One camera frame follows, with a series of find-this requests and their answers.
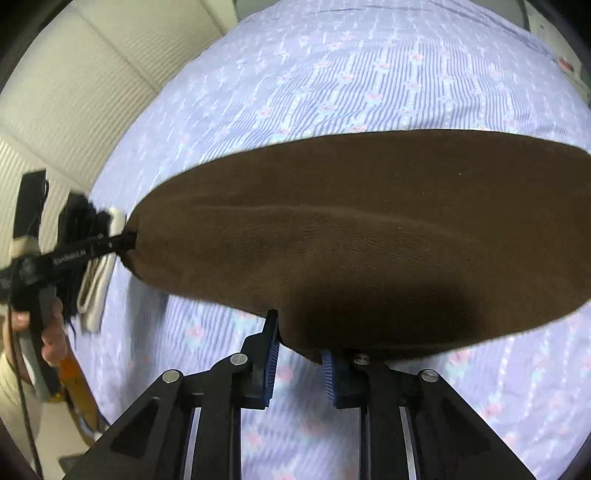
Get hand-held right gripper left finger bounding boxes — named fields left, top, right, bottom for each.
left=74, top=308, right=280, bottom=480

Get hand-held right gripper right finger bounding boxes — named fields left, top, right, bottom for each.
left=320, top=350, right=539, bottom=480

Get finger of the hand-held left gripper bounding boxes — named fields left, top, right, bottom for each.
left=99, top=230, right=139, bottom=254

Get brown pants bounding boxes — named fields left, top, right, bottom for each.
left=117, top=129, right=591, bottom=366

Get person's left hand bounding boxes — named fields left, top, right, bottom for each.
left=11, top=298, right=71, bottom=371

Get white folded item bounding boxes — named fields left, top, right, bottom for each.
left=75, top=207, right=128, bottom=334

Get orange wooden board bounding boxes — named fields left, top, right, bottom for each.
left=59, top=352, right=106, bottom=445

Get cream padded headboard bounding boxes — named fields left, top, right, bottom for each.
left=0, top=0, right=247, bottom=296

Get striped floral bed sheet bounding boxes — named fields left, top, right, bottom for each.
left=74, top=0, right=591, bottom=480

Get white bedside cabinet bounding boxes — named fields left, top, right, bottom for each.
left=519, top=0, right=591, bottom=104

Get black cable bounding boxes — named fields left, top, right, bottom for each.
left=4, top=302, right=46, bottom=480

